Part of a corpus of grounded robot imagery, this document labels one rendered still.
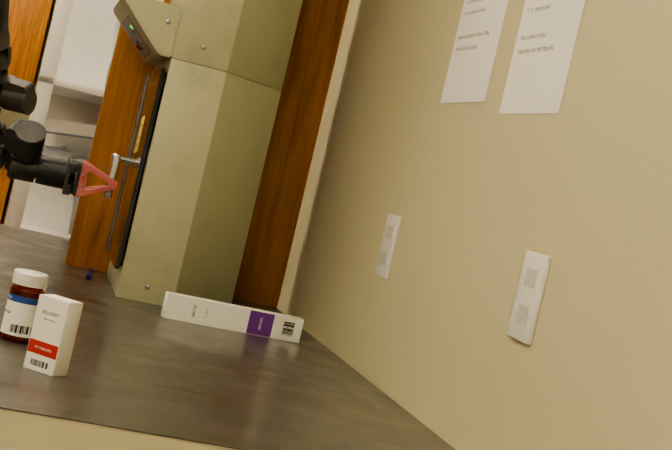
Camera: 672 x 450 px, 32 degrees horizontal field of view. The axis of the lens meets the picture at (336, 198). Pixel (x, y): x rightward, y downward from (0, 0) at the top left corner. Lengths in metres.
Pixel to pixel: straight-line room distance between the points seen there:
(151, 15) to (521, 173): 0.92
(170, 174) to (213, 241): 0.18
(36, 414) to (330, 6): 1.66
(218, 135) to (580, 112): 0.98
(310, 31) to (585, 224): 1.40
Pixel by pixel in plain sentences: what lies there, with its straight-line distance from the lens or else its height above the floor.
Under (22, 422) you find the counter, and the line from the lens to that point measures 1.29.
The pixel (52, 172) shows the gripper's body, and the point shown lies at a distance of 2.32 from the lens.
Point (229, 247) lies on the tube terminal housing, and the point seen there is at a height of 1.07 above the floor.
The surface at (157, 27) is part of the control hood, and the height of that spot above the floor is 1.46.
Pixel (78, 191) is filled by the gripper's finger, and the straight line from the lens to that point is 2.32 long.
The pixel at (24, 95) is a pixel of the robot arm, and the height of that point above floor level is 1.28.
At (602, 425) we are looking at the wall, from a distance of 1.33.
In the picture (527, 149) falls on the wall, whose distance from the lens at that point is 1.66.
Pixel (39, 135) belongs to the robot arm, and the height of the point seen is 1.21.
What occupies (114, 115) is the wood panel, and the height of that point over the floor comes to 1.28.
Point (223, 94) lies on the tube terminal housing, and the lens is 2.32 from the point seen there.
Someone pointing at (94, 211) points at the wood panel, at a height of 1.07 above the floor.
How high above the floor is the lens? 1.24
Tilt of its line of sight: level
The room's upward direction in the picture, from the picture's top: 13 degrees clockwise
